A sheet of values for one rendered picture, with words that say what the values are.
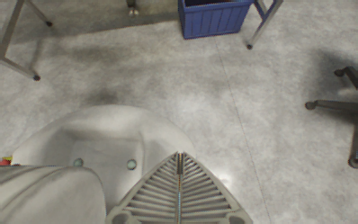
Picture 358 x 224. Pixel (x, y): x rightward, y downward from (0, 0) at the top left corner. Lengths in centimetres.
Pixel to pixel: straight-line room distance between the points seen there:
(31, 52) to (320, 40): 205
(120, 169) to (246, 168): 59
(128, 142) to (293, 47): 118
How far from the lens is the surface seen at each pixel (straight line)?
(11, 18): 132
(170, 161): 16
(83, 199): 22
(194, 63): 92
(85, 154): 51
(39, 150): 51
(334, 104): 105
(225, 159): 75
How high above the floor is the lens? 71
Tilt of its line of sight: 72 degrees down
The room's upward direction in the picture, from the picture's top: 4 degrees counter-clockwise
